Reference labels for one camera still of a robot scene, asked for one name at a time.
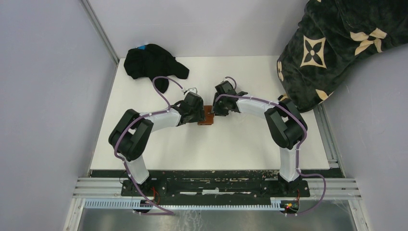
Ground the purple cable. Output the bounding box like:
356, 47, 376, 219
114, 76, 186, 216
215, 76, 327, 218

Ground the aluminium rail frame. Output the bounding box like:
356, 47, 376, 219
63, 106, 370, 231

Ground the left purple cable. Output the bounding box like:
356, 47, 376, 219
114, 76, 186, 216

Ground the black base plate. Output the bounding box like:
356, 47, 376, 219
90, 168, 342, 206

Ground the black patterned blanket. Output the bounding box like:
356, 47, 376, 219
277, 0, 408, 112

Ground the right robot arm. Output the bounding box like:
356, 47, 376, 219
212, 81, 307, 196

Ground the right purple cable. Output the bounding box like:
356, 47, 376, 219
215, 76, 327, 218

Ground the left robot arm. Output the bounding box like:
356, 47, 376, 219
108, 92, 205, 196

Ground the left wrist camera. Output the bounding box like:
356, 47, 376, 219
183, 88, 198, 95

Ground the black cloth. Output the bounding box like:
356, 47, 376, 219
124, 44, 190, 81

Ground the brown leather card holder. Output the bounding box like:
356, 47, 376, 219
197, 105, 215, 126

